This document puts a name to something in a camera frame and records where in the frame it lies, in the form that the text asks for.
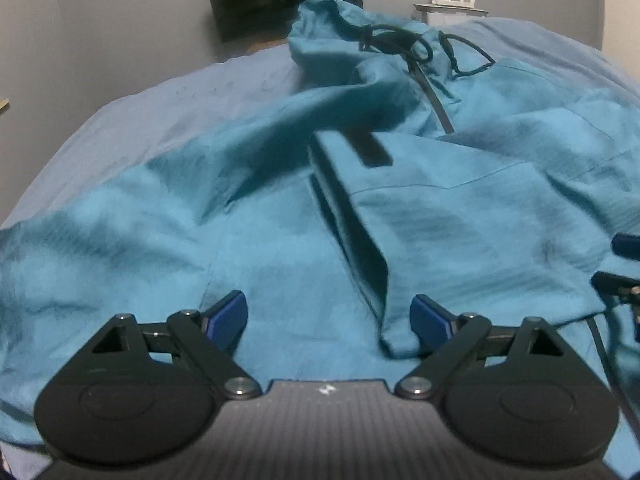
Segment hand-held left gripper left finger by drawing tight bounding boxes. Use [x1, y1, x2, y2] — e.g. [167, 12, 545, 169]
[92, 290, 262, 402]

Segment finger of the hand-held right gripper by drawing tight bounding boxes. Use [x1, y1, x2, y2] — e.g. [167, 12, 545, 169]
[591, 270, 640, 343]
[611, 232, 640, 262]

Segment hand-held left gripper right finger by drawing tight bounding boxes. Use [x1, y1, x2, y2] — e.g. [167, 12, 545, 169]
[394, 294, 568, 402]

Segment light blue bed blanket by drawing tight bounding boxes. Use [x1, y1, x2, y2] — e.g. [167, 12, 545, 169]
[0, 15, 640, 480]

